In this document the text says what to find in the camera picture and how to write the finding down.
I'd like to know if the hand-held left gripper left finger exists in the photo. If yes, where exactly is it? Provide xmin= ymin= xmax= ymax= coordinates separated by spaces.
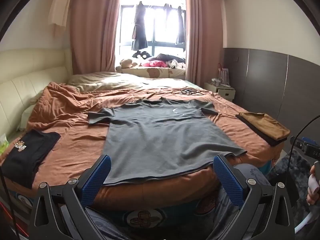
xmin=30 ymin=154 xmax=112 ymax=240

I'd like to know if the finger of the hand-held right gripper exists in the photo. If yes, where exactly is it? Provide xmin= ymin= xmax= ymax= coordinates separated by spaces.
xmin=290 ymin=135 xmax=312 ymax=153

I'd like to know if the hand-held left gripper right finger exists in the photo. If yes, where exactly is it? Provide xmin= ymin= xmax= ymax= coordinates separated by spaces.
xmin=212 ymin=154 xmax=297 ymax=240

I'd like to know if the grey t-shirt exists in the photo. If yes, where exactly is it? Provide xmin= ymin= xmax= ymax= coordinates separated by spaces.
xmin=87 ymin=97 xmax=248 ymax=187

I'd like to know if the person's right hand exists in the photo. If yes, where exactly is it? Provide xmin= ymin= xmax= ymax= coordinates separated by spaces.
xmin=306 ymin=165 xmax=320 ymax=205

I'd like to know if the dark grey rug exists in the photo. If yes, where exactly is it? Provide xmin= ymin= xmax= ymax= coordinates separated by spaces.
xmin=272 ymin=150 xmax=320 ymax=233

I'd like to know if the brown folded garment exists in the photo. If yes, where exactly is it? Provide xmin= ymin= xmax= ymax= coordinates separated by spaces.
xmin=237 ymin=112 xmax=291 ymax=140

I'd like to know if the black folded garment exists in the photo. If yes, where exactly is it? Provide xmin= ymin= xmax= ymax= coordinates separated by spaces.
xmin=235 ymin=114 xmax=288 ymax=147

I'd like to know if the cartoon print bed sheet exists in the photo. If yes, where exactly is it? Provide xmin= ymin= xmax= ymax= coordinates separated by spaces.
xmin=7 ymin=155 xmax=278 ymax=232

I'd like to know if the orange blanket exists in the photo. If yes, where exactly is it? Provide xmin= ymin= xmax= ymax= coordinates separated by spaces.
xmin=26 ymin=81 xmax=292 ymax=212

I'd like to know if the black folded printed shirt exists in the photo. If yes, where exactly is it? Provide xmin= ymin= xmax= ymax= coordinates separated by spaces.
xmin=0 ymin=129 xmax=62 ymax=189

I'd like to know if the white nightstand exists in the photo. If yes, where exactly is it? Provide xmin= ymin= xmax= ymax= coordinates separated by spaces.
xmin=204 ymin=81 xmax=236 ymax=102

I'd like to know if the green tissue pack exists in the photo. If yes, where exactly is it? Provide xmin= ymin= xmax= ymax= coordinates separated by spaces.
xmin=0 ymin=133 xmax=10 ymax=155

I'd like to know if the striped bag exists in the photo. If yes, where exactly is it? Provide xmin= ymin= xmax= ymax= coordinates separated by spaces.
xmin=217 ymin=64 xmax=229 ymax=87

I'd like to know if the cream padded headboard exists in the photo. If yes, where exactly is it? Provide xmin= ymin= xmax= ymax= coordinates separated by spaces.
xmin=0 ymin=49 xmax=73 ymax=140

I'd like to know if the beige plush bear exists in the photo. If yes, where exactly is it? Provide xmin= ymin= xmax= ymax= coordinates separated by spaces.
xmin=115 ymin=58 xmax=138 ymax=72

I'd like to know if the bear print seat cushion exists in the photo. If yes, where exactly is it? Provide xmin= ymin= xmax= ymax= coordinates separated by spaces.
xmin=120 ymin=66 xmax=187 ymax=80

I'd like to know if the pink plush toy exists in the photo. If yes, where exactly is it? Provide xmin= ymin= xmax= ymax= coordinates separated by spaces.
xmin=146 ymin=60 xmax=167 ymax=68

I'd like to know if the black and white plush toy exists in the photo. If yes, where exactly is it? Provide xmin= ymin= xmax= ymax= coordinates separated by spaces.
xmin=132 ymin=51 xmax=150 ymax=60

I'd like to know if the long hanging dark garment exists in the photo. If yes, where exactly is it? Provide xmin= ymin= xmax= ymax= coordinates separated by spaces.
xmin=132 ymin=2 xmax=148 ymax=51

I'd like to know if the short hanging dark garment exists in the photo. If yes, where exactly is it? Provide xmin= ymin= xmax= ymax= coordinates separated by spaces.
xmin=175 ymin=6 xmax=186 ymax=45

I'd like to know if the window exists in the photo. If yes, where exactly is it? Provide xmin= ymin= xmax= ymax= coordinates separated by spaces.
xmin=115 ymin=0 xmax=187 ymax=67

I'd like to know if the small hanging dark garment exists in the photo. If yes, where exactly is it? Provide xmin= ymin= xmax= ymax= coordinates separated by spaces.
xmin=162 ymin=3 xmax=173 ymax=28

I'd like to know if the black cable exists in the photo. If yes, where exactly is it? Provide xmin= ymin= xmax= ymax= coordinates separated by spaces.
xmin=287 ymin=115 xmax=320 ymax=180

